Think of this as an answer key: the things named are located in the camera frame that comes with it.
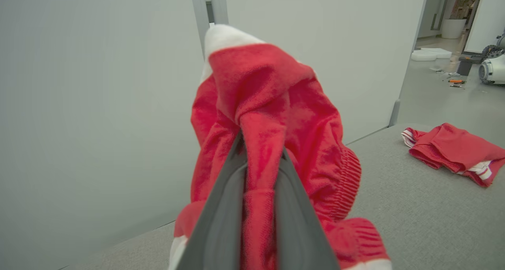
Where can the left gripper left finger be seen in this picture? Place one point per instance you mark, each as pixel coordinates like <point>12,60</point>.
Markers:
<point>221,222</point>

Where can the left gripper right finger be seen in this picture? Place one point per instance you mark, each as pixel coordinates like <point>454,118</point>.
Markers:
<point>296,226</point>

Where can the red white basketball jersey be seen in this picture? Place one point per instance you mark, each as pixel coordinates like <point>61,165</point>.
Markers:
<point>268,84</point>

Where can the red shorts with striped trim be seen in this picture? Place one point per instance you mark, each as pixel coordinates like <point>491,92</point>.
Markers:
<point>449,147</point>

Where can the white foam blocks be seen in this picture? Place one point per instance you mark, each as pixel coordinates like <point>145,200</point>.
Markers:
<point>428,55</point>

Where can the orange hand tool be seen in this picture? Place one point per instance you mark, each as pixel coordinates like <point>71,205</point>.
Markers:
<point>457,81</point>

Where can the dark grey box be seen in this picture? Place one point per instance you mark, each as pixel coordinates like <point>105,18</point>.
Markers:
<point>467,64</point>

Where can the white plant pot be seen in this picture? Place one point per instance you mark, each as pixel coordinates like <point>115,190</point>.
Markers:
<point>453,28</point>

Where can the grey vertical partition frame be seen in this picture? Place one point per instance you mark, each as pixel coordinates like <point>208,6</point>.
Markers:
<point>219,5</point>

